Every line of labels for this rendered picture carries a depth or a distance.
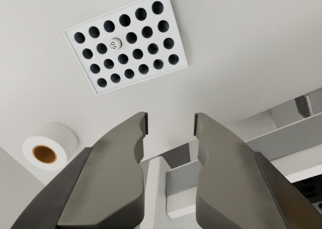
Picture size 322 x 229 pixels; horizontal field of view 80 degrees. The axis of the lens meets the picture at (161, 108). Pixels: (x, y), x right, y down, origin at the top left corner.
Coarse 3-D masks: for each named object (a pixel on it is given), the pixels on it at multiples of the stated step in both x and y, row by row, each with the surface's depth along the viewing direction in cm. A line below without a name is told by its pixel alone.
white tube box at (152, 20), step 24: (144, 0) 20; (168, 0) 20; (96, 24) 21; (120, 24) 21; (144, 24) 21; (168, 24) 24; (72, 48) 22; (96, 48) 23; (120, 48) 22; (144, 48) 22; (168, 48) 23; (96, 72) 25; (120, 72) 24; (144, 72) 24; (168, 72) 23
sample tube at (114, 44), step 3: (114, 39) 21; (117, 39) 22; (108, 42) 21; (111, 42) 21; (114, 42) 21; (117, 42) 21; (120, 42) 22; (108, 45) 21; (111, 45) 21; (114, 45) 21; (117, 45) 21; (120, 45) 22; (111, 48) 21; (114, 48) 21; (117, 48) 21
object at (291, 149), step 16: (288, 128) 21; (304, 128) 20; (320, 128) 19; (256, 144) 21; (272, 144) 20; (288, 144) 19; (304, 144) 18; (320, 144) 18; (272, 160) 19; (288, 160) 18; (304, 160) 17; (320, 160) 17; (176, 176) 24; (192, 176) 22; (288, 176) 17; (304, 176) 17; (176, 192) 22; (192, 192) 21; (176, 208) 20; (192, 208) 20
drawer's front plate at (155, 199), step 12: (156, 168) 24; (168, 168) 27; (156, 180) 23; (156, 192) 21; (156, 204) 20; (144, 216) 19; (156, 216) 19; (168, 216) 21; (192, 216) 27; (144, 228) 18; (156, 228) 18; (168, 228) 20; (180, 228) 22; (192, 228) 25
